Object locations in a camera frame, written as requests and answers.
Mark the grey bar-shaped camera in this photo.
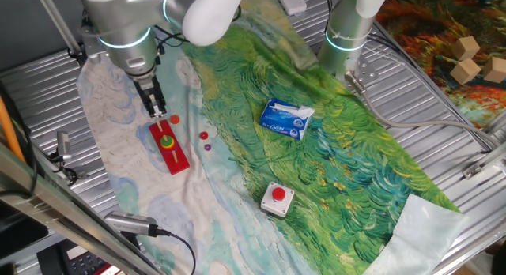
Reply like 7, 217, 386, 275
104, 210, 172, 239

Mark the thin grey metal rod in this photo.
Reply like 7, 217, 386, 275
34, 0, 82, 57

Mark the black desk telephone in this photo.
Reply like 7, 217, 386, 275
36, 239, 123, 275

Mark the red Hanoi base board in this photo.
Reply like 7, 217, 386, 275
148, 119, 191, 176

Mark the wooden cube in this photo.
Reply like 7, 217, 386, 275
450, 58, 482, 85
482, 56, 506, 84
452, 36, 481, 62

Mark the white power strip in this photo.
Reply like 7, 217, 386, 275
274, 0, 308, 16

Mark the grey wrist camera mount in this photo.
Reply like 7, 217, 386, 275
81, 24, 106, 65

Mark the small grey camera on stand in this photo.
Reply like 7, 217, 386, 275
49, 130, 88, 185

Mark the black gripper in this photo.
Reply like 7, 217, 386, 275
132, 74, 168, 120

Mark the aluminium corner bracket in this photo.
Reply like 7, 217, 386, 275
462, 148, 506, 180

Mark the grey robot hose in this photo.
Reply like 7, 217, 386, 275
344, 70, 503, 149

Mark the black monitor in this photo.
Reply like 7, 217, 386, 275
0, 203, 49, 260

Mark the orange painting print cloth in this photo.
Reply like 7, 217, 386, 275
374, 0, 506, 130

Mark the blue tissue pack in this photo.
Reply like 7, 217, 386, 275
259, 97, 316, 141

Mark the orange tube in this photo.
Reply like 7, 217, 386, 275
0, 106, 25, 164

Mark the grey box with red button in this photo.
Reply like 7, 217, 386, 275
259, 181, 296, 219

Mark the aluminium frame bar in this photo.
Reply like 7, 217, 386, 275
0, 142, 165, 275

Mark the landscape painting print cloth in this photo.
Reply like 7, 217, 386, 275
76, 0, 470, 275

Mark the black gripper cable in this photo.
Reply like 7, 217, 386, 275
152, 4, 242, 55

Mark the black camera cable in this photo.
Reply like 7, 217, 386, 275
156, 227, 198, 275

